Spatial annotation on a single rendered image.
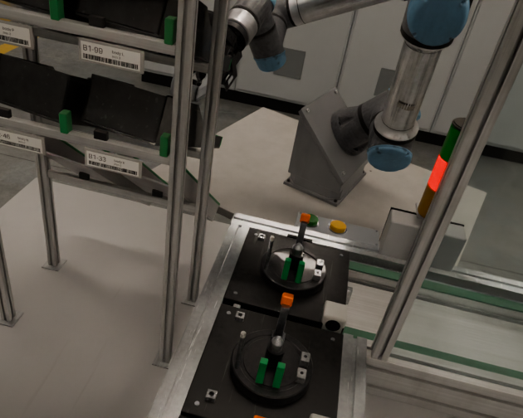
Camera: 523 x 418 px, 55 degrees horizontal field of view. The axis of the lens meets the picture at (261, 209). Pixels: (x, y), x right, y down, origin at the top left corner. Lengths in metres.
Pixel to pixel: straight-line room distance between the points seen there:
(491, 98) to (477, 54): 3.37
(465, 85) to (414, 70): 2.93
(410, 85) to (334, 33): 2.75
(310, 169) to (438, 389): 0.75
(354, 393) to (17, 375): 0.60
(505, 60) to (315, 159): 0.88
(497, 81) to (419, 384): 0.58
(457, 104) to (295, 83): 1.25
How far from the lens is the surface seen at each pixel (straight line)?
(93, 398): 0.99
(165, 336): 0.98
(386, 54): 4.00
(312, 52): 4.01
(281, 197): 1.51
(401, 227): 0.83
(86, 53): 0.71
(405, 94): 1.26
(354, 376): 0.96
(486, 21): 4.03
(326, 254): 1.15
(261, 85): 4.15
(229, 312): 0.97
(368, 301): 1.15
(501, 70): 0.70
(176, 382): 0.89
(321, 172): 1.50
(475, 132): 0.73
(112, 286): 1.17
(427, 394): 1.06
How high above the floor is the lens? 1.68
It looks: 35 degrees down
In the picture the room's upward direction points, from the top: 10 degrees clockwise
